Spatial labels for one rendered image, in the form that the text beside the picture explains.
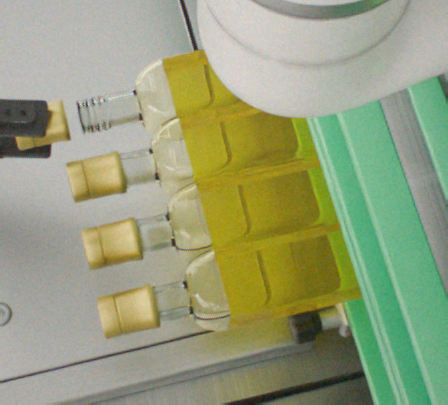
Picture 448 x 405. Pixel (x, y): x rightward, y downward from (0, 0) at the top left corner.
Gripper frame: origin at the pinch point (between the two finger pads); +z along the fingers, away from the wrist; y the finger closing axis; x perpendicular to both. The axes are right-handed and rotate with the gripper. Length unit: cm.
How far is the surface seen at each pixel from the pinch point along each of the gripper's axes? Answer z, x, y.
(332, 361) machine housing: 27.1, -15.7, -14.5
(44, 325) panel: 1.3, -13.5, -12.2
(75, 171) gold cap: 4.6, -4.6, 2.2
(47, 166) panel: 0.5, 1.9, -12.4
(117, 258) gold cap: 8.2, -11.5, 1.1
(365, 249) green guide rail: 27.0, -12.3, 6.7
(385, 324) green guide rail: 28.3, -18.1, 6.8
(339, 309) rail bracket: 26.4, -13.9, -4.0
